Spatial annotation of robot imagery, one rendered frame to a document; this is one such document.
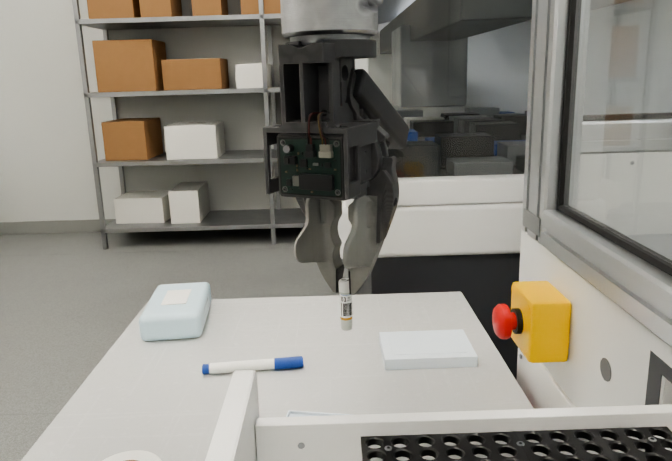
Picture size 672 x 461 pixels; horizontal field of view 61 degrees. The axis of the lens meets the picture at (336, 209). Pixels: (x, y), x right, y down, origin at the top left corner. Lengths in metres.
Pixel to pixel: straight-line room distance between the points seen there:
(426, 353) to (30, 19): 4.46
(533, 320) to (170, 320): 0.54
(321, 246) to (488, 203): 0.69
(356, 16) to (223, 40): 4.09
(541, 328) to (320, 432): 0.30
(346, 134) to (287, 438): 0.24
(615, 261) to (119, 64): 3.89
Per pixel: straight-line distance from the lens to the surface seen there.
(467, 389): 0.79
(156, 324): 0.94
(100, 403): 0.82
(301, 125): 0.42
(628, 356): 0.58
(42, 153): 5.00
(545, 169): 0.73
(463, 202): 1.14
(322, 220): 0.50
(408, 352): 0.83
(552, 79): 0.72
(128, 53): 4.22
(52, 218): 5.08
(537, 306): 0.66
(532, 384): 0.83
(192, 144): 4.11
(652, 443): 0.48
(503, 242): 1.18
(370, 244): 0.49
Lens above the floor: 1.15
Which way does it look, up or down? 13 degrees down
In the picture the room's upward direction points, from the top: 2 degrees counter-clockwise
